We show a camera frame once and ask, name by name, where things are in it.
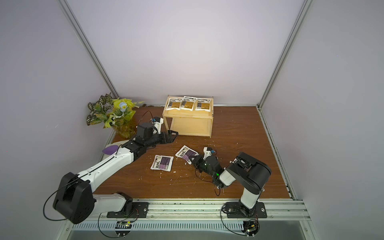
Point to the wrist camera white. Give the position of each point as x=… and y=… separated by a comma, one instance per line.
x=157, y=122
x=208, y=151

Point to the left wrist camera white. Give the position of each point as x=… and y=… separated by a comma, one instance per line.
x=157, y=122

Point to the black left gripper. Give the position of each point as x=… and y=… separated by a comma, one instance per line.
x=169, y=140

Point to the aluminium frame corner post right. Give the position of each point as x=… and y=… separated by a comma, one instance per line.
x=286, y=50

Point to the right circuit board connector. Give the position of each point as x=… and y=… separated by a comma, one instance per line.
x=251, y=227

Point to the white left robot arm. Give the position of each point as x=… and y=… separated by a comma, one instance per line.
x=75, y=198

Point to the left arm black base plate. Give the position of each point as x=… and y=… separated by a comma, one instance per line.
x=131, y=210

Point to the purple coffee bag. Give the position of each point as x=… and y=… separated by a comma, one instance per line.
x=185, y=153
x=162, y=163

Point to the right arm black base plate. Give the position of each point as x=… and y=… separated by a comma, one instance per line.
x=240, y=211

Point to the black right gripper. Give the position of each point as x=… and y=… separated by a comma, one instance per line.
x=197, y=160

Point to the circuit board connector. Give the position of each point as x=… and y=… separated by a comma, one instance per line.
x=251, y=227
x=123, y=228

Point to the aluminium frame corner post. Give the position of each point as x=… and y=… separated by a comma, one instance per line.
x=68, y=12
x=286, y=50

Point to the light wooden two-tier shelf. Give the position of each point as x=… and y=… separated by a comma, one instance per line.
x=189, y=123

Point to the green artificial plant in vase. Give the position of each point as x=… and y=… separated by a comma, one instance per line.
x=117, y=114

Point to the aluminium frame corner post left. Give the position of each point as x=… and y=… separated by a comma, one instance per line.
x=68, y=12

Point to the yellow coffee bag small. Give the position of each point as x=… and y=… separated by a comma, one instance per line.
x=203, y=105

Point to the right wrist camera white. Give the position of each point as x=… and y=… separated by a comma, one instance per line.
x=208, y=151

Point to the left circuit board connector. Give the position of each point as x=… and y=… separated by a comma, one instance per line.
x=123, y=228

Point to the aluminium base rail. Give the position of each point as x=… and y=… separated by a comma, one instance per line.
x=195, y=214

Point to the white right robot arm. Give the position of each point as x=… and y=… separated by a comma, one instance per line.
x=251, y=173

